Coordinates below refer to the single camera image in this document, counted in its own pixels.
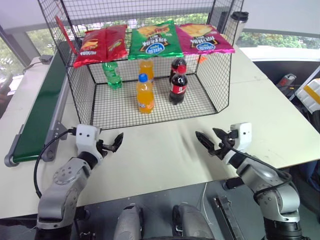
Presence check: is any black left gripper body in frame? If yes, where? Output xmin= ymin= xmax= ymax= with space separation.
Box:
xmin=96 ymin=139 xmax=115 ymax=158

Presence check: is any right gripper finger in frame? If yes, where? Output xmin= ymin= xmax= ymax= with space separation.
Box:
xmin=212 ymin=127 xmax=230 ymax=144
xmin=195 ymin=130 xmax=219 ymax=157

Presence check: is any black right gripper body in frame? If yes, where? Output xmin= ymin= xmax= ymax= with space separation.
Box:
xmin=215 ymin=133 xmax=237 ymax=161

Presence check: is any green conveyor belt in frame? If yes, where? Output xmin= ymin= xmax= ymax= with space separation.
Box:
xmin=4 ymin=51 xmax=76 ymax=168

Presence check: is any black table clamp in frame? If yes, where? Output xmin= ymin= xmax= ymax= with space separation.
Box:
xmin=221 ymin=176 xmax=245 ymax=191

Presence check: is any orange soda bottle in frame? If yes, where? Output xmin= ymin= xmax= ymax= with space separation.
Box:
xmin=135 ymin=73 xmax=155 ymax=115
xmin=138 ymin=59 xmax=155 ymax=83

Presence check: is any green soda bottle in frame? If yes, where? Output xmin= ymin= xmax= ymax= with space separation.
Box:
xmin=101 ymin=61 xmax=124 ymax=91

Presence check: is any cola bottle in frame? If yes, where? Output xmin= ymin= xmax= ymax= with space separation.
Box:
xmin=170 ymin=58 xmax=188 ymax=76
xmin=168 ymin=65 xmax=189 ymax=105

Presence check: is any grey rounded robot leg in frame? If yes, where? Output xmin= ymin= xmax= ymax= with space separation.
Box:
xmin=171 ymin=202 xmax=216 ymax=240
xmin=116 ymin=203 xmax=145 ymax=240

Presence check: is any red black power tool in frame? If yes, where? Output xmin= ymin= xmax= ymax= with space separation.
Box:
xmin=275 ymin=73 xmax=299 ymax=89

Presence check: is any red chips bag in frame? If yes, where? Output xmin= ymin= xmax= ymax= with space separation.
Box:
xmin=72 ymin=23 xmax=129 ymax=69

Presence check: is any magenta chips bag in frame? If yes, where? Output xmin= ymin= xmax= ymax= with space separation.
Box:
xmin=175 ymin=23 xmax=237 ymax=56

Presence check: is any white yellow case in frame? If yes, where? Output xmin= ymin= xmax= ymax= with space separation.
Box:
xmin=294 ymin=77 xmax=320 ymax=114

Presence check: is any green chips bag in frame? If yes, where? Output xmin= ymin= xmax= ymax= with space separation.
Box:
xmin=127 ymin=19 xmax=184 ymax=61

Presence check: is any silver tumbler black lid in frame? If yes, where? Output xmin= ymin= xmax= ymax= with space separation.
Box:
xmin=224 ymin=10 xmax=250 ymax=46

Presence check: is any black chair back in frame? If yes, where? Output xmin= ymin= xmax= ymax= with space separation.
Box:
xmin=216 ymin=3 xmax=233 ymax=35

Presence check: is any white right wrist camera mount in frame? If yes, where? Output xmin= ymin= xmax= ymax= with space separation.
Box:
xmin=229 ymin=122 xmax=253 ymax=154

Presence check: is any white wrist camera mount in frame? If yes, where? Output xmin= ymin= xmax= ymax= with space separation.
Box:
xmin=229 ymin=122 xmax=253 ymax=154
xmin=74 ymin=123 xmax=103 ymax=161

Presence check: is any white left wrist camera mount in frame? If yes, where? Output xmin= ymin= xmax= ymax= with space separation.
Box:
xmin=74 ymin=123 xmax=103 ymax=161

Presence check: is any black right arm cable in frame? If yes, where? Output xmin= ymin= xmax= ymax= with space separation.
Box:
xmin=227 ymin=146 xmax=293 ymax=196

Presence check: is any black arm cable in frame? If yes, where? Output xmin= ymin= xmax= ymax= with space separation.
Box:
xmin=227 ymin=146 xmax=293 ymax=196
xmin=34 ymin=127 xmax=77 ymax=199

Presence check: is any black wire mesh shelf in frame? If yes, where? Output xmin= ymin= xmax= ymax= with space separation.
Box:
xmin=36 ymin=0 xmax=245 ymax=131

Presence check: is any thin white cable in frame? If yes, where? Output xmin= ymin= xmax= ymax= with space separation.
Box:
xmin=201 ymin=182 xmax=209 ymax=219

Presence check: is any black metal strap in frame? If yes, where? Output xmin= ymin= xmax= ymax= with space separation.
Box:
xmin=213 ymin=195 xmax=242 ymax=240

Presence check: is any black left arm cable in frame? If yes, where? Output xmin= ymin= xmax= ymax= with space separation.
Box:
xmin=34 ymin=127 xmax=77 ymax=199

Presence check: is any grey adapter cable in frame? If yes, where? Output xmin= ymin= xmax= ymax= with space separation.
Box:
xmin=21 ymin=59 xmax=44 ymax=75

